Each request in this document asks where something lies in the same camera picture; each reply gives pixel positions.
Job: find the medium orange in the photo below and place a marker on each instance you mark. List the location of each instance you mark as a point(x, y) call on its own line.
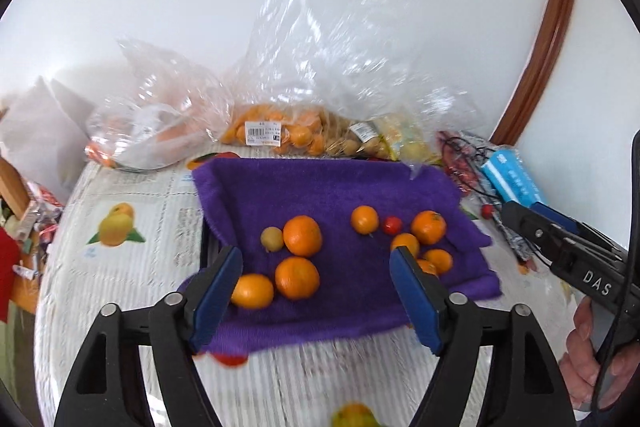
point(428, 227)

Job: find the brown wooden door frame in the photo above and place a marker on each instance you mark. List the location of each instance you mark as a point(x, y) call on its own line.
point(542, 52)

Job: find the large orange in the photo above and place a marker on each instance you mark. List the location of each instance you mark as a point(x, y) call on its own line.
point(297, 278)
point(302, 235)

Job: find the person's right hand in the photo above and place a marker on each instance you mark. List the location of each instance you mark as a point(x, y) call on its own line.
point(582, 357)

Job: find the clear bag of yellow fruits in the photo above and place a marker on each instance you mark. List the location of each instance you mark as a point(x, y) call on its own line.
point(407, 137)

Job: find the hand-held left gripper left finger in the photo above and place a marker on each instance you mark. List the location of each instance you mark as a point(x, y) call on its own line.
point(215, 302)

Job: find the red paper bag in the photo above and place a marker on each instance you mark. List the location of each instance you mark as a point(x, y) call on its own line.
point(6, 272)

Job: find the white plastic bag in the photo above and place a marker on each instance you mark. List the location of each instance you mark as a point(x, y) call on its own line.
point(40, 127)

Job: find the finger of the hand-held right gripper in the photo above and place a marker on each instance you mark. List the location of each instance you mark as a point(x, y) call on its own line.
point(525, 222)
point(555, 218)

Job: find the orange with green stem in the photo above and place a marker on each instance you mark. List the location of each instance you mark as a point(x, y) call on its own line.
point(364, 219)

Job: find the blue tissue pack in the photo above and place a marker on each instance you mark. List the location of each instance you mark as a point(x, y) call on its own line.
point(515, 179)

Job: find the labelled clear bag of oranges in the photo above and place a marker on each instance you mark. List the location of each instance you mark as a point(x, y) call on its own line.
point(295, 132)

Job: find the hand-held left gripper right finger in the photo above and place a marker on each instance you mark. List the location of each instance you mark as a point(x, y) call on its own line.
point(415, 302)

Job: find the purple towel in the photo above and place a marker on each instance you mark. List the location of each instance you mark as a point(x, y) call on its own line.
point(350, 302)

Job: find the oval yellow-orange citrus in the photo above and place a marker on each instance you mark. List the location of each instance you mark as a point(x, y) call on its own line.
point(252, 291)

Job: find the small yellowish orange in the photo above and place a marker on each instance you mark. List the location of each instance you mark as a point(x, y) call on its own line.
point(406, 243)

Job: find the small yellow-green round fruit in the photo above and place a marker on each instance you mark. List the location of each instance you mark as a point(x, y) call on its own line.
point(272, 238)

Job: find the clear bag of brown fruits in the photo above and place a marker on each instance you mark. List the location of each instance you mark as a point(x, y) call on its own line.
point(350, 139)

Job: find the small red fruit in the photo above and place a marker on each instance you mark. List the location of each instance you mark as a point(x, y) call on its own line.
point(487, 210)
point(393, 224)

